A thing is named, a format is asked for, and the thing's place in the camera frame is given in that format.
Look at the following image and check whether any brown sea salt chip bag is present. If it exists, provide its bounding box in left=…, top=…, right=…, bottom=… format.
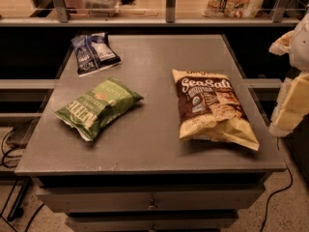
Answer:
left=172, top=69, right=260, bottom=151

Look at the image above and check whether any green kettle chip bag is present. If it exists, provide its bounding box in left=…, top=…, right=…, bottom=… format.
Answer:
left=55, top=77, right=143, bottom=141

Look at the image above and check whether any blue chip bag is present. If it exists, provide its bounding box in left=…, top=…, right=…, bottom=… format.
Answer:
left=71, top=32, right=121, bottom=76

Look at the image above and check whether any grey drawer cabinet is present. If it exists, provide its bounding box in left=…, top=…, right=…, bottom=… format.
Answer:
left=36, top=174, right=267, bottom=232

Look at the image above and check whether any metal shelf rail frame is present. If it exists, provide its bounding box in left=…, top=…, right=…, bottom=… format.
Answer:
left=0, top=0, right=309, bottom=27

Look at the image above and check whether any clear plastic container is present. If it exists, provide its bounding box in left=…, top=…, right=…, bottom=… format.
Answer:
left=83, top=0, right=120, bottom=17

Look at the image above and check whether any black floor cables left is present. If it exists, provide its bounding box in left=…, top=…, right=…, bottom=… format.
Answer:
left=0, top=123, right=46, bottom=232

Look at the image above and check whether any black floor cable right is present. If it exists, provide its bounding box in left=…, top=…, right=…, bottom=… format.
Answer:
left=259, top=138, right=295, bottom=232

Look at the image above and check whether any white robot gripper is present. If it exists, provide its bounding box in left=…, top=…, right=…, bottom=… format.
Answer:
left=268, top=14, right=309, bottom=137

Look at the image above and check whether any colourful snack bag on shelf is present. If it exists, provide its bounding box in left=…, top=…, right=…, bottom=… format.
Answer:
left=202, top=0, right=264, bottom=18

